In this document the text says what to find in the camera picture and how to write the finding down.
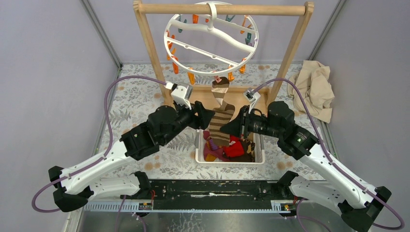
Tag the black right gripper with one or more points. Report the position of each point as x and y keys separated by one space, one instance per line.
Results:
x=242 y=120

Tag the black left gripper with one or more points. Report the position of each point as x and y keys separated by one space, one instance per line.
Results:
x=202 y=120

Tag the brown beige striped sock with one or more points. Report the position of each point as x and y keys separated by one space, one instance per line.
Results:
x=223 y=113

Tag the small red sock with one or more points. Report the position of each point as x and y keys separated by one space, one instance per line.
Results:
x=234 y=149

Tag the dark brown sock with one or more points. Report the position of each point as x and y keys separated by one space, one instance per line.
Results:
x=239 y=159

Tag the purple orange striped sock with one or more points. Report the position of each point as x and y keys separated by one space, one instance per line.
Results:
x=211 y=150

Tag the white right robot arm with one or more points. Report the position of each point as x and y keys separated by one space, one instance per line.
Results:
x=349 y=196

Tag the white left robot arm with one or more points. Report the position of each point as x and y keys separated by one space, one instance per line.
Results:
x=77 y=185

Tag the wooden hanger stand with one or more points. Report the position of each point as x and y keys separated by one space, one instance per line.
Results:
x=303 y=12

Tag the white round clip hanger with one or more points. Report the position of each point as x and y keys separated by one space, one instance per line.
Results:
x=209 y=44

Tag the white plastic basket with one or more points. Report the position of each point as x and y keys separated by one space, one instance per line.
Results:
x=259 y=152

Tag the orange clothes peg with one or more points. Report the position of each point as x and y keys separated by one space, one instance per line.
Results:
x=175 y=66
x=242 y=69
x=191 y=77

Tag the teal clothes peg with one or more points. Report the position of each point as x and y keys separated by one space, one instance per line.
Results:
x=248 y=39

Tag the beige crumpled cloth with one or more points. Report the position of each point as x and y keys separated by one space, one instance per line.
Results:
x=313 y=83

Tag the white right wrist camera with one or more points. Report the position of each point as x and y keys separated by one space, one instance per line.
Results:
x=252 y=97

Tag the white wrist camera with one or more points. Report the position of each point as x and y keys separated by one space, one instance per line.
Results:
x=180 y=92
x=252 y=97

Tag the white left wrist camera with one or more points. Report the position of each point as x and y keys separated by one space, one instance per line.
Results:
x=180 y=92

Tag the grey cable duct rail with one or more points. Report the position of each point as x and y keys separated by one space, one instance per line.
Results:
x=174 y=206

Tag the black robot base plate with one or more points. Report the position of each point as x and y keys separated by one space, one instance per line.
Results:
x=215 y=190

